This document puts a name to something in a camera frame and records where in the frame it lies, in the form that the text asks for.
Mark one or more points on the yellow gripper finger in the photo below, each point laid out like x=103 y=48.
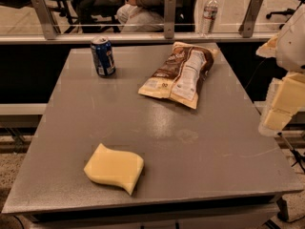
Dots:
x=275 y=121
x=290 y=95

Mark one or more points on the brown chip bag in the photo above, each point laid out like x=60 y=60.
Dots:
x=181 y=76

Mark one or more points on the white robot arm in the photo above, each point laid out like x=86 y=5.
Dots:
x=288 y=50

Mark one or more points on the yellow sponge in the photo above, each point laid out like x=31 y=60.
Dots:
x=115 y=168

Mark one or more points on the black tripod stand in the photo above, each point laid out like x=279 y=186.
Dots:
x=299 y=158

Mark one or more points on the clear water bottle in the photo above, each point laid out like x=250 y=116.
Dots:
x=208 y=17

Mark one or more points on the seated person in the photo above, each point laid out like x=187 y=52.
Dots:
x=143 y=15

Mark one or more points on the blue soda can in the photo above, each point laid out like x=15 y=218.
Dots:
x=101 y=50

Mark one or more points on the right metal rail bracket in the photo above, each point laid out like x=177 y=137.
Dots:
x=246 y=29

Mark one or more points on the metal rail bracket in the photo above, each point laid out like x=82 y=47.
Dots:
x=46 y=19
x=246 y=29
x=169 y=18

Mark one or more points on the middle metal rail bracket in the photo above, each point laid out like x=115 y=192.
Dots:
x=169 y=18

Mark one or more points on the left metal rail bracket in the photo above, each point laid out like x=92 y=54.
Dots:
x=46 y=19

